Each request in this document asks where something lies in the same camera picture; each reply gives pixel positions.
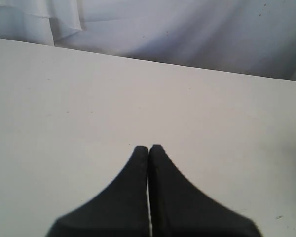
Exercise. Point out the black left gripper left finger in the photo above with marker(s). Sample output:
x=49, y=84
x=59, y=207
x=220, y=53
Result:
x=120, y=210

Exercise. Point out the white backdrop curtain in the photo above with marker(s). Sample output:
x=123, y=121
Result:
x=256, y=37

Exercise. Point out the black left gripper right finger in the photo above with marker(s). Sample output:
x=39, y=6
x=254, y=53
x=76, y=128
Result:
x=179, y=209

